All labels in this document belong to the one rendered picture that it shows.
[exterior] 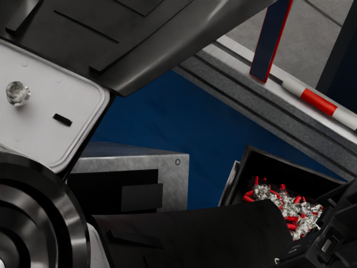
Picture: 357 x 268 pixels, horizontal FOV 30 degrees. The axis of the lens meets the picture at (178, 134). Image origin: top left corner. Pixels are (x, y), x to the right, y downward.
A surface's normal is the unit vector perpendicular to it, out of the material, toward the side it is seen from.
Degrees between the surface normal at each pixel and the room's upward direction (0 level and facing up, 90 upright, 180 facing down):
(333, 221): 17
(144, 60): 9
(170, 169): 50
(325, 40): 0
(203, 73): 90
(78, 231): 46
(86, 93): 4
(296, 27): 0
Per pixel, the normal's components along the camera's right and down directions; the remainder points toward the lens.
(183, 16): 0.25, -0.41
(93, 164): 0.67, 0.07
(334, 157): -0.58, 0.67
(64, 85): 0.03, -0.47
